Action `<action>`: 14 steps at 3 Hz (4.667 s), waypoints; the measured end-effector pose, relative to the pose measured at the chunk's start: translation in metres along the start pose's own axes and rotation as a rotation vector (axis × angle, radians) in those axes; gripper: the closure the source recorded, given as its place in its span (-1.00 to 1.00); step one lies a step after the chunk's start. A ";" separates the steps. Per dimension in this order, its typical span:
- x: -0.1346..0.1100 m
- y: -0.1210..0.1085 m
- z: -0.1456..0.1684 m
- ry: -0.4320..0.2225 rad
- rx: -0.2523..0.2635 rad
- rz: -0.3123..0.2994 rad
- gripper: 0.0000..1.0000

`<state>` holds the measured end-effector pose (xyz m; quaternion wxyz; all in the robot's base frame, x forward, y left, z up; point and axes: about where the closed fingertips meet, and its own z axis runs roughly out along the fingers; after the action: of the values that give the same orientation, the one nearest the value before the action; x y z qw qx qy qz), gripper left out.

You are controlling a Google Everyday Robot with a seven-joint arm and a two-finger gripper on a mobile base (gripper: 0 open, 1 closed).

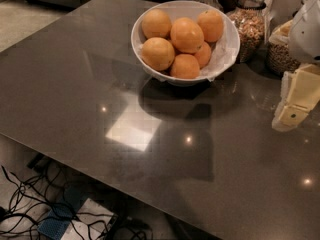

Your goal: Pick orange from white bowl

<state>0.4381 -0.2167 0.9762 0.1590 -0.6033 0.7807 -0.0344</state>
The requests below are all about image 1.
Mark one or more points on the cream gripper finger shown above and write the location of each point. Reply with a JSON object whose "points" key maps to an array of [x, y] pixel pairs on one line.
{"points": [[280, 35], [300, 93]]}

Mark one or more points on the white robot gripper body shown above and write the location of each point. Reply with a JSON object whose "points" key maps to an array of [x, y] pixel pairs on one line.
{"points": [[306, 34]]}

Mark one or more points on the white paper bowl liner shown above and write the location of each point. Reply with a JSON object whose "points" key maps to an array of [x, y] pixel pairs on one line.
{"points": [[224, 53]]}

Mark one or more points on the white ceramic bowl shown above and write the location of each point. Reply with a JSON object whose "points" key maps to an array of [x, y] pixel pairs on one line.
{"points": [[175, 10]]}

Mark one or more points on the glass jar of cereal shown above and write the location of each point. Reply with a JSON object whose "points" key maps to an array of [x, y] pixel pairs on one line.
{"points": [[278, 58]]}

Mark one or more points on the glass jar of nuts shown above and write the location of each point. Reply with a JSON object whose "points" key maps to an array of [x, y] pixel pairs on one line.
{"points": [[249, 20]]}

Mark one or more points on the white paper on floor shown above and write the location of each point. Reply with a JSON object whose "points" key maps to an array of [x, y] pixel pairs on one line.
{"points": [[93, 222]]}

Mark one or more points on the blue box on floor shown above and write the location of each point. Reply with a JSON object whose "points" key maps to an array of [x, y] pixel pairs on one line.
{"points": [[62, 213]]}

